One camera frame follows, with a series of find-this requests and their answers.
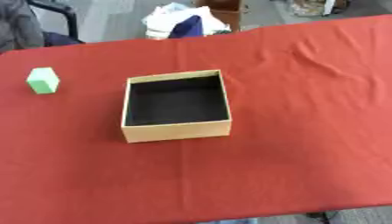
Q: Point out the tan cardboard box black inside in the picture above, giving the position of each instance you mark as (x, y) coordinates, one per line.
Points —
(173, 132)

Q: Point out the white and blue bag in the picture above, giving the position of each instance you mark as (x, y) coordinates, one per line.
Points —
(178, 22)

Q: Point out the brown wooden furniture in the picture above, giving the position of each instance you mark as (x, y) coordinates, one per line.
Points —
(227, 11)

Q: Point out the green block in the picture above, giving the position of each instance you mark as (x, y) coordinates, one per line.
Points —
(43, 81)

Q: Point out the black chair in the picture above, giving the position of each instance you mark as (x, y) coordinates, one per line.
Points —
(66, 16)

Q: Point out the person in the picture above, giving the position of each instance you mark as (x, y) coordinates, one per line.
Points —
(18, 26)

